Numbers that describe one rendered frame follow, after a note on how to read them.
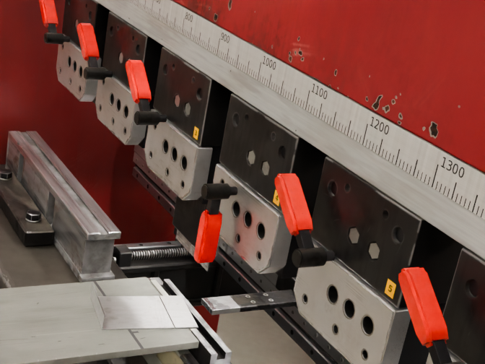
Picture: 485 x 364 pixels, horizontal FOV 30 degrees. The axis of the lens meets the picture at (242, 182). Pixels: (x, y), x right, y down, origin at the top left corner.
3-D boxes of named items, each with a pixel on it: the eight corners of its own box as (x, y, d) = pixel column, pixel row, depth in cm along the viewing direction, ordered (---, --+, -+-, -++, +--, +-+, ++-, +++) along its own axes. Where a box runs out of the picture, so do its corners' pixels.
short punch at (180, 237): (169, 238, 126) (180, 175, 123) (182, 237, 127) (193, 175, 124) (201, 271, 118) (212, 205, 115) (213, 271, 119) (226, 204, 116)
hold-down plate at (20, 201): (-17, 182, 185) (-15, 168, 184) (10, 181, 188) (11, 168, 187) (24, 247, 161) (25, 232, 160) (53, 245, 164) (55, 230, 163)
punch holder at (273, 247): (205, 223, 109) (228, 92, 103) (265, 220, 113) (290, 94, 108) (265, 282, 97) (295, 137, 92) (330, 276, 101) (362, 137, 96)
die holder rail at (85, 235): (4, 172, 192) (8, 130, 189) (32, 172, 195) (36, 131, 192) (81, 284, 152) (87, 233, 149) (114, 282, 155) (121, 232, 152)
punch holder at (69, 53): (54, 77, 157) (64, -18, 151) (101, 79, 161) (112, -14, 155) (83, 105, 145) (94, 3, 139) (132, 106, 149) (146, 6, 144)
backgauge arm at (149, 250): (86, 296, 176) (94, 231, 171) (351, 272, 208) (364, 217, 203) (99, 316, 170) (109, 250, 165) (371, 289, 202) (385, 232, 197)
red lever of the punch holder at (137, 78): (125, 56, 119) (140, 120, 115) (153, 58, 121) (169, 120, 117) (120, 64, 121) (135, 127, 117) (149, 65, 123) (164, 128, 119)
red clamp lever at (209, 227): (188, 259, 104) (201, 180, 101) (219, 257, 106) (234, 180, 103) (195, 266, 103) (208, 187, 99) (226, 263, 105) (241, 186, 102)
